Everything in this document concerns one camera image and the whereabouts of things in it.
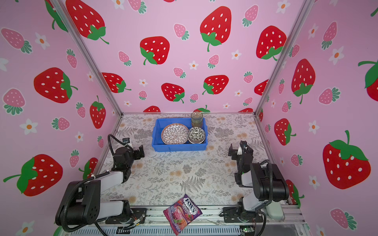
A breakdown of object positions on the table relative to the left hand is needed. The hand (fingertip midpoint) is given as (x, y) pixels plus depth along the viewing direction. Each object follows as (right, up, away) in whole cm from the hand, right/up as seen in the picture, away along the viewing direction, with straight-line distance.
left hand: (134, 146), depth 91 cm
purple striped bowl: (+39, +3, +5) cm, 40 cm away
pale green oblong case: (+79, -30, -18) cm, 86 cm away
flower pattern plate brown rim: (+23, +7, +16) cm, 29 cm away
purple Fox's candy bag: (+32, -32, -18) cm, 48 cm away
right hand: (+67, +1, -1) cm, 67 cm away
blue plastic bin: (+14, -1, +10) cm, 17 cm away
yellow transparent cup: (+40, +16, +13) cm, 45 cm away
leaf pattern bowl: (+39, +6, +7) cm, 40 cm away
